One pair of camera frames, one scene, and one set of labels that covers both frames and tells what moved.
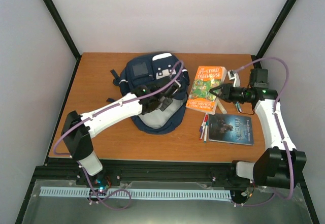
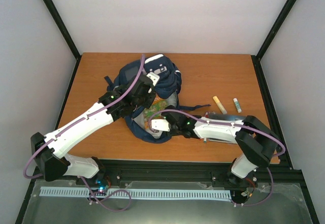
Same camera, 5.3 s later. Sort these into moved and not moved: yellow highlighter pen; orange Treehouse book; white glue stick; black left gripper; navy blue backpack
Moved: orange Treehouse book; navy blue backpack; black left gripper
Not moved: white glue stick; yellow highlighter pen
